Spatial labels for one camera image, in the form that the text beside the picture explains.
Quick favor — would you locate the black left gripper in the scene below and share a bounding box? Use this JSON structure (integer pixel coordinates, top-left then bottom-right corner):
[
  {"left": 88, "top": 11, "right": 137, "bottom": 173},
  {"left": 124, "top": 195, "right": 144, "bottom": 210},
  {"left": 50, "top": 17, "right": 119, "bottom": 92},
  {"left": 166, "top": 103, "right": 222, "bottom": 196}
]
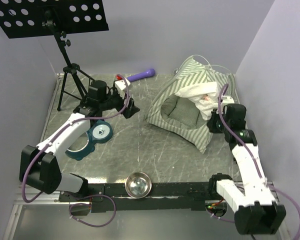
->
[{"left": 99, "top": 87, "right": 139, "bottom": 118}]

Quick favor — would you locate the grey checked cushion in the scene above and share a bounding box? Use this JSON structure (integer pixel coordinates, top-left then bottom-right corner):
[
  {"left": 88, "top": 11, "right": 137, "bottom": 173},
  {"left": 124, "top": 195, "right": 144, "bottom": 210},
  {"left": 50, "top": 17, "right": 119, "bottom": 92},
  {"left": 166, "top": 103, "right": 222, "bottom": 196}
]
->
[{"left": 160, "top": 95, "right": 206, "bottom": 130}]

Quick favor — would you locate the stainless steel bowl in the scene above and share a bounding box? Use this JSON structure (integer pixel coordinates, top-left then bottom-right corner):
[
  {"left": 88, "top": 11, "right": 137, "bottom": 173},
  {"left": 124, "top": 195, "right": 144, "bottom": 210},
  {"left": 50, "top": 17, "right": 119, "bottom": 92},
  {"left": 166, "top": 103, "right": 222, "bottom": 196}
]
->
[{"left": 124, "top": 172, "right": 152, "bottom": 199}]

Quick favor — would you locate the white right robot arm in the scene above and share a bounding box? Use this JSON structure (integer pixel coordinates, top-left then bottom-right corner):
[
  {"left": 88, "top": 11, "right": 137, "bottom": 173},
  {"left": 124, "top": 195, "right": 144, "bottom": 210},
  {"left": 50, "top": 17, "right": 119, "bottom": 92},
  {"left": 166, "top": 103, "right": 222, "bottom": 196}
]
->
[{"left": 207, "top": 103, "right": 287, "bottom": 235}]

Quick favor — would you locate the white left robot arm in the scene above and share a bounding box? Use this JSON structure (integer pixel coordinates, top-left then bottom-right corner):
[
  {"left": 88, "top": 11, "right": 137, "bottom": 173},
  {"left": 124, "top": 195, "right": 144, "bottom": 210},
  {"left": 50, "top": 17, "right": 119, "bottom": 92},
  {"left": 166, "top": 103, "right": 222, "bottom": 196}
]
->
[{"left": 19, "top": 78, "right": 140, "bottom": 201}]

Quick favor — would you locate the teal double pet feeder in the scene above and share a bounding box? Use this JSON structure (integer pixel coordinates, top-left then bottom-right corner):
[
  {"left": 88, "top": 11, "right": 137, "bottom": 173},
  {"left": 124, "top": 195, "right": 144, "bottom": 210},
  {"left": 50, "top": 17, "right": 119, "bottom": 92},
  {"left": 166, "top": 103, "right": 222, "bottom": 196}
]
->
[{"left": 65, "top": 120, "right": 113, "bottom": 161}]

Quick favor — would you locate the purple plastic microphone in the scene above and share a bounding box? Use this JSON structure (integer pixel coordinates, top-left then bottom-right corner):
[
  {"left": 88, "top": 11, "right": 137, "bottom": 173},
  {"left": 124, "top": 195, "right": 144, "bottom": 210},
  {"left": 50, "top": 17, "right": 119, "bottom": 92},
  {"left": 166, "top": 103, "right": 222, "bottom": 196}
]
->
[{"left": 127, "top": 68, "right": 156, "bottom": 82}]

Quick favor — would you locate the black perforated music stand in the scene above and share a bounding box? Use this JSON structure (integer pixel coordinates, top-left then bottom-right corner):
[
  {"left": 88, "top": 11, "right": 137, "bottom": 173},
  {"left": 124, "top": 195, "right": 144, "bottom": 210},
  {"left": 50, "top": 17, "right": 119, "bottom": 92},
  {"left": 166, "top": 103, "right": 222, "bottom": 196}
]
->
[{"left": 0, "top": 0, "right": 109, "bottom": 100}]

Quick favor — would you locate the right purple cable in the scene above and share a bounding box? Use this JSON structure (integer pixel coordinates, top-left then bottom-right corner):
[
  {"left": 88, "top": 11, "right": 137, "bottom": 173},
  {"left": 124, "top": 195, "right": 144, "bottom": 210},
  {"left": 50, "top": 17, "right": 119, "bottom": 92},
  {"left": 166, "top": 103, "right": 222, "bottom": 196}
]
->
[{"left": 207, "top": 84, "right": 300, "bottom": 240}]

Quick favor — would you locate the purple cable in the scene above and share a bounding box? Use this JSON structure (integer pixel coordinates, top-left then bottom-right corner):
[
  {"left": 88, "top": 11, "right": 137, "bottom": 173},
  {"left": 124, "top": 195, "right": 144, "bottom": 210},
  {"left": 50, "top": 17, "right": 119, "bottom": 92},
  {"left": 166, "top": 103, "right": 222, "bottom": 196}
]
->
[
  {"left": 21, "top": 76, "right": 131, "bottom": 228},
  {"left": 207, "top": 84, "right": 300, "bottom": 240}
]

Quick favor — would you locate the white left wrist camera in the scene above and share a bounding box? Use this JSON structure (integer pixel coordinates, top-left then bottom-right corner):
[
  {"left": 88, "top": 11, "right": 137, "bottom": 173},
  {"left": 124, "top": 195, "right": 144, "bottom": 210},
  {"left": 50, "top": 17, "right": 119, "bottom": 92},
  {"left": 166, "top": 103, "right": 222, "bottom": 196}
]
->
[{"left": 114, "top": 75, "right": 131, "bottom": 97}]

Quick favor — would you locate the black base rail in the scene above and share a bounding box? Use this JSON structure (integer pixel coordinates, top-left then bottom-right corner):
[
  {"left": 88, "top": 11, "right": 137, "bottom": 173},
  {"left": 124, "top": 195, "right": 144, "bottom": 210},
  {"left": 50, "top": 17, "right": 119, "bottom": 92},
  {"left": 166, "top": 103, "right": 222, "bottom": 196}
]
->
[{"left": 58, "top": 182, "right": 222, "bottom": 213}]

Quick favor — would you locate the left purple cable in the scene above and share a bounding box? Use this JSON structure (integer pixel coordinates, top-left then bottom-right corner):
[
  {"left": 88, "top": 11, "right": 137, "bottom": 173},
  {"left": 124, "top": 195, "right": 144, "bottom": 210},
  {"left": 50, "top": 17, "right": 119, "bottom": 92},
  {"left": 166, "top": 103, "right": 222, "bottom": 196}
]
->
[{"left": 21, "top": 76, "right": 131, "bottom": 228}]

